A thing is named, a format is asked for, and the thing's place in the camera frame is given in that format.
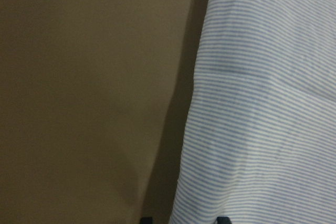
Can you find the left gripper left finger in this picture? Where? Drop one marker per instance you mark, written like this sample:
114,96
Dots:
146,220

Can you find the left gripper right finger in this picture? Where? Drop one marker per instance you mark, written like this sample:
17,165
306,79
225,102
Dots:
223,220

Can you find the light blue striped shirt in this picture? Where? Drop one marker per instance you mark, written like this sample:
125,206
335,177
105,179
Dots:
259,141

